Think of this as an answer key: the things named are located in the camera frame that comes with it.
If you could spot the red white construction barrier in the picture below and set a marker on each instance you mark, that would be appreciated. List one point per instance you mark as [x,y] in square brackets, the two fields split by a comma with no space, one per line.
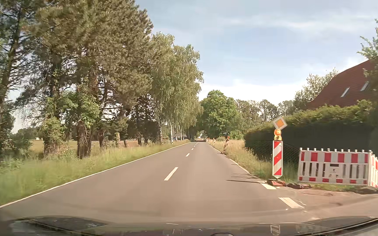
[335,167]

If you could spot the grass verge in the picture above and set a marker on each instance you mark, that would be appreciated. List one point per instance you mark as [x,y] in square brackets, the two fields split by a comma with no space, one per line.
[244,159]
[44,173]

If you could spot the row of trees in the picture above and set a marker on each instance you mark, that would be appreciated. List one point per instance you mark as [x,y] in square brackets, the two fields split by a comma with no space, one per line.
[93,75]

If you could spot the field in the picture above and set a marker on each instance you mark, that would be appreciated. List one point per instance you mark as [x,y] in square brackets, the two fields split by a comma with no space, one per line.
[61,146]

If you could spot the green hedge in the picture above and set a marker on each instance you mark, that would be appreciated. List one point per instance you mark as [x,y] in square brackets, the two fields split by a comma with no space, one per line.
[323,126]

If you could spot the car's own bonnet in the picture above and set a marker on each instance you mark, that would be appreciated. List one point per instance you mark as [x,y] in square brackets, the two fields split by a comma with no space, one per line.
[189,227]

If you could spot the grey asphalt road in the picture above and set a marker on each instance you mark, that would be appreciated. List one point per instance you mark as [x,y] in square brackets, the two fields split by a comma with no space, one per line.
[205,183]

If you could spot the road markings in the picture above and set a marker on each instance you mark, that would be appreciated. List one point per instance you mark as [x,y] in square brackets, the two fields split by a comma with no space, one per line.
[171,173]

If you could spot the group of trees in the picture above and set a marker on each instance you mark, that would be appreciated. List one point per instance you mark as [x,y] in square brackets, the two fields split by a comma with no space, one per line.
[228,114]

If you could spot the yellow diamond road sign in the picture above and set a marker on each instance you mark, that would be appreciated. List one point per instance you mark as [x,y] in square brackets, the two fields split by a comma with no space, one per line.
[279,123]

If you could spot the red roofed building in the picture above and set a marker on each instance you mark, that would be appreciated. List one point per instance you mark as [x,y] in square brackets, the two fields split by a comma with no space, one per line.
[343,88]

